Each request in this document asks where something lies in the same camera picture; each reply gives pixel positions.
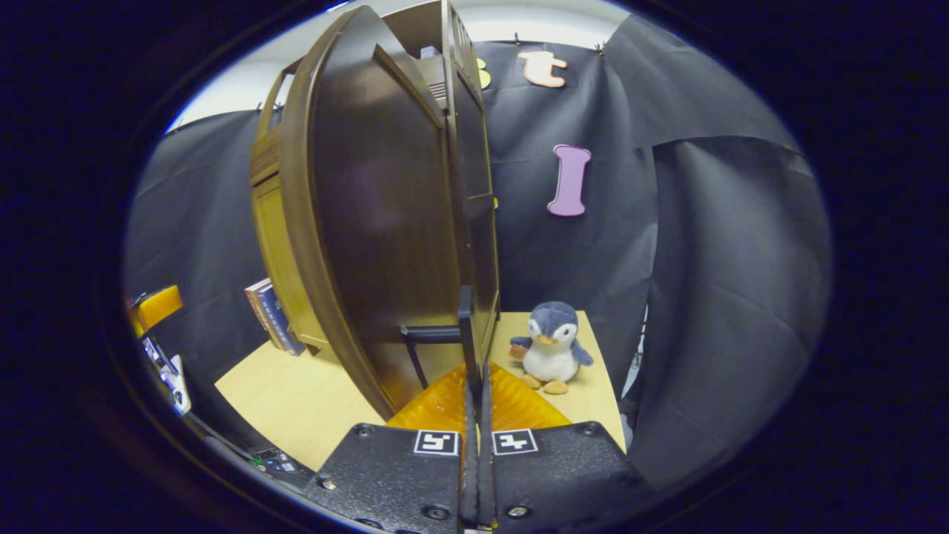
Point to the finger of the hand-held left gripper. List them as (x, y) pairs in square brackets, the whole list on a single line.
[(159, 305)]

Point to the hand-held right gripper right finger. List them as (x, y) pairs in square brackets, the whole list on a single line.
[(563, 471)]

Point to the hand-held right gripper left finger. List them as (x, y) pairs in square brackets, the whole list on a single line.
[(393, 475)]

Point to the wooden cabinet door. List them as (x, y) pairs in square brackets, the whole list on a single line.
[(285, 259), (371, 222)]

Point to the wooden double-door shoe cabinet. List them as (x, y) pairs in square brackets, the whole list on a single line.
[(483, 259)]

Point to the wooden cabinet drawer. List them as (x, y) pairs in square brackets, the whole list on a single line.
[(263, 156)]

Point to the black electronic device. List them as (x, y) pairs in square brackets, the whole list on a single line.
[(280, 461)]

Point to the grey white penguin plush toy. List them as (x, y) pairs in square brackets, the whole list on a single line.
[(552, 356)]

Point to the blue cover book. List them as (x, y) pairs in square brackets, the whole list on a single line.
[(278, 319)]

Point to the black backdrop cloth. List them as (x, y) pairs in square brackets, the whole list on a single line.
[(704, 259)]

